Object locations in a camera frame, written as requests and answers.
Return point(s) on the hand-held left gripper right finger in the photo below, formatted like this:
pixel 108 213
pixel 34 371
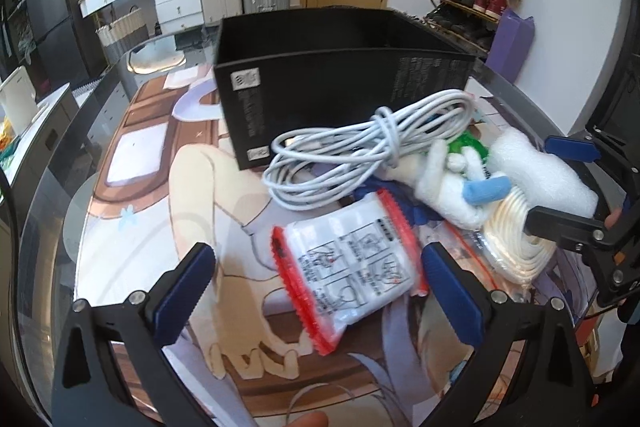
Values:
pixel 452 292

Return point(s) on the grey side cabinet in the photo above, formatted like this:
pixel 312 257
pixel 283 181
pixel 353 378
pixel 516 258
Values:
pixel 50 127

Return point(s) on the black wardrobe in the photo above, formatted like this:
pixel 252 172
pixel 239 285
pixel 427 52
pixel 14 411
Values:
pixel 17 32

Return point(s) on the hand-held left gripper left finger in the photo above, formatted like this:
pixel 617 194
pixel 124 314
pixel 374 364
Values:
pixel 182 292

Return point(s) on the clear zip bag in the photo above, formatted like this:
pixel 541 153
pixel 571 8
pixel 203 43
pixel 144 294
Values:
pixel 460 257

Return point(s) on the cream ribbon coil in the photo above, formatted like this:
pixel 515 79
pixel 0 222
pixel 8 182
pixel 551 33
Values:
pixel 510 237

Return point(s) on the woven laundry basket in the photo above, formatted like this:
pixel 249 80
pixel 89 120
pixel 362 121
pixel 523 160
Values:
pixel 125 32

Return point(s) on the purple yoga mat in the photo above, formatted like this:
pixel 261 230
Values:
pixel 510 47

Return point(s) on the beige round rug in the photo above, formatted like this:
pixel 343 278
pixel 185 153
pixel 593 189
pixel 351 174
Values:
pixel 155 57

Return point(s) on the white kettle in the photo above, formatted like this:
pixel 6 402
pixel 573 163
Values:
pixel 17 97

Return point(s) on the pile of snack packets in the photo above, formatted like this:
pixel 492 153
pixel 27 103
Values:
pixel 6 142

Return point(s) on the printed desk mat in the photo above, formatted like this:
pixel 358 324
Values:
pixel 150 187

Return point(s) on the black cardboard box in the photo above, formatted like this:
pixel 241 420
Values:
pixel 325 72

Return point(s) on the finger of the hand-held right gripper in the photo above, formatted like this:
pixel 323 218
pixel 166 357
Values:
pixel 560 227
pixel 572 148

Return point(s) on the white foam roll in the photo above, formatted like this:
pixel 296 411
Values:
pixel 540 177

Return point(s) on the green white medicine packet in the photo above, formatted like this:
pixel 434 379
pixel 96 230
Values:
pixel 465 146

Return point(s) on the person's left hand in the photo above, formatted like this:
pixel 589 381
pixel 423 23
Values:
pixel 305 421

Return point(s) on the black refrigerator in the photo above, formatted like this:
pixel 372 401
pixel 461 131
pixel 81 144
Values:
pixel 55 7

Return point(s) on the red-edged white packet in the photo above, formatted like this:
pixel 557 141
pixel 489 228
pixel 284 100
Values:
pixel 350 267

